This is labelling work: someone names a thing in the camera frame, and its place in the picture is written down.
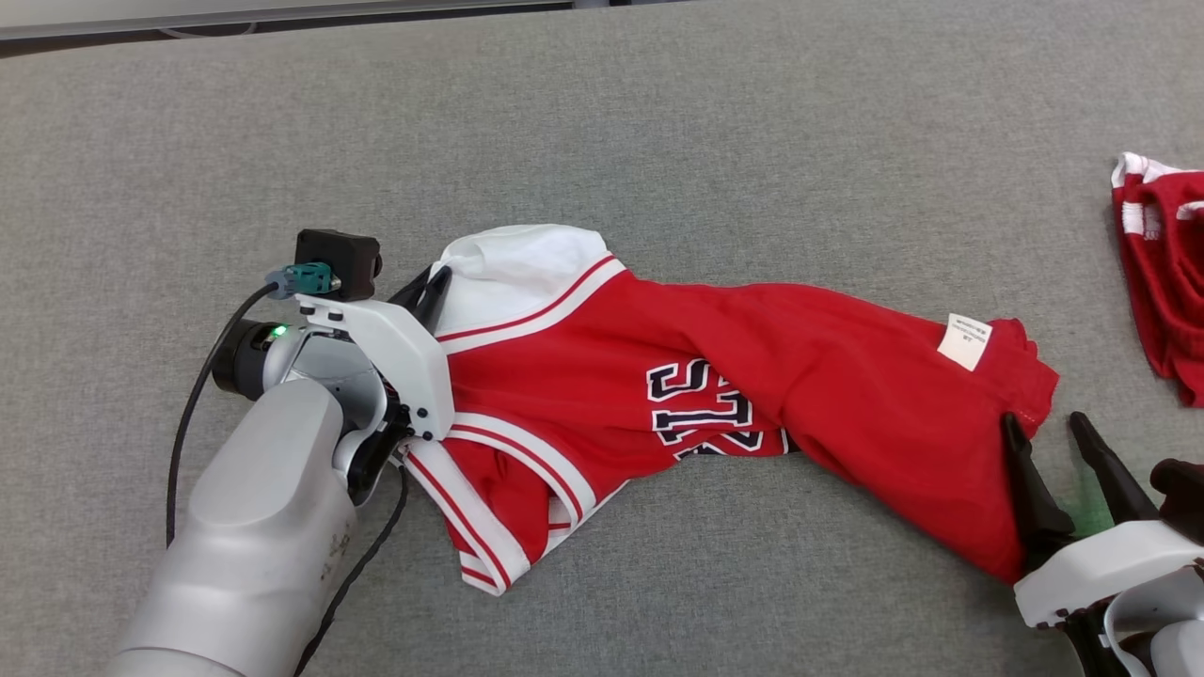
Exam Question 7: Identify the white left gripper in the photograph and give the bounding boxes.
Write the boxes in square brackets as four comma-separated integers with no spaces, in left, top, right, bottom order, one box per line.
[294,267,457,443]

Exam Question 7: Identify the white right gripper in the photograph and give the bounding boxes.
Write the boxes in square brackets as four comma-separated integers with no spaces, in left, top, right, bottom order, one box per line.
[1002,412,1204,629]

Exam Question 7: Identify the red shorts with white stripe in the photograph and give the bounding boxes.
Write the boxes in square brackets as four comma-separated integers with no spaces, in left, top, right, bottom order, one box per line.
[1112,152,1204,408]

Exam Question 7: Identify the red jersey with white sleeves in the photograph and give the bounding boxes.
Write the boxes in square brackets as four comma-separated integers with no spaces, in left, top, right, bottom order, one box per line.
[400,224,1061,596]

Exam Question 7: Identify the black cable with teal plug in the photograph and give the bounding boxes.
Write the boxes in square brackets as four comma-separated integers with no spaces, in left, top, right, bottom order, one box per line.
[166,263,335,551]

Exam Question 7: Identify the thin black cable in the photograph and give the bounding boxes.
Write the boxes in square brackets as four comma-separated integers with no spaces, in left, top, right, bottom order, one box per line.
[294,461,410,677]

